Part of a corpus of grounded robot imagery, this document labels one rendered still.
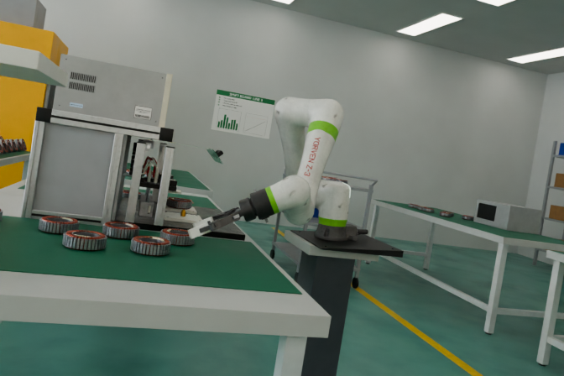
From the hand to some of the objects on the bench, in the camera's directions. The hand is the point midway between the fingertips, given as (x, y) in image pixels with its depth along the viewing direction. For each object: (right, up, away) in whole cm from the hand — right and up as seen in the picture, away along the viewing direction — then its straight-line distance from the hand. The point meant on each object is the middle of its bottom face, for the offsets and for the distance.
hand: (195, 229), depth 160 cm
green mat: (-19, -3, -20) cm, 28 cm away
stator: (-6, -4, 0) cm, 7 cm away
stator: (-18, +2, +60) cm, 62 cm away
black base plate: (-17, -2, +48) cm, 50 cm away
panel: (-39, +4, +41) cm, 57 cm away
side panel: (-44, +2, +6) cm, 45 cm away
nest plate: (-12, 0, +36) cm, 38 cm away
